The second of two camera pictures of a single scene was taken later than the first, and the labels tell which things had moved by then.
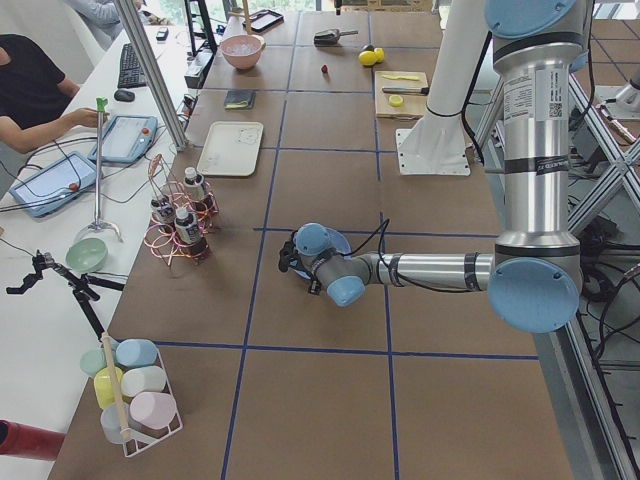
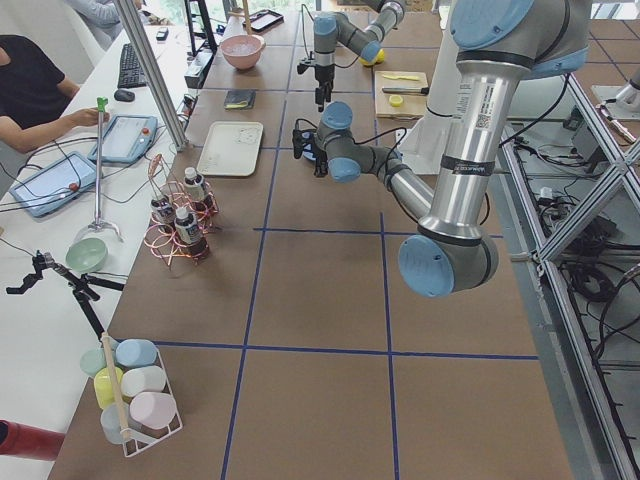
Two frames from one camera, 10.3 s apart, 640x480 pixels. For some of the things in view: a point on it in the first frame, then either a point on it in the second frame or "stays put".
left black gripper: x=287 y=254 → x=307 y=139
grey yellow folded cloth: x=240 y=99 stays put
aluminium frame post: x=152 y=73 stays put
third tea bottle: x=162 y=214 stays put
